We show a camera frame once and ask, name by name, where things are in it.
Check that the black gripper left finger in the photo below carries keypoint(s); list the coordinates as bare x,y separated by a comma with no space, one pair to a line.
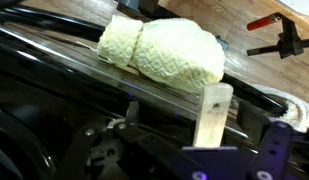
74,153

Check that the dark pot with silver rim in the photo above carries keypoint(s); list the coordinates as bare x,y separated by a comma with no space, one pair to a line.
17,156

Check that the cream patterned towel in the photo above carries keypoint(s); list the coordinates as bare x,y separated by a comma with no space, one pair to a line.
177,53

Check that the white towel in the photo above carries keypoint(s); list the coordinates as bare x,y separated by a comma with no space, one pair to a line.
304,113

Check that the black electric stove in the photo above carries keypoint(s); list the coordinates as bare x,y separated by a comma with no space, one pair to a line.
60,93

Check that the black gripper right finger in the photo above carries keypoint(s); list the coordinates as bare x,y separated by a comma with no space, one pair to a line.
274,150

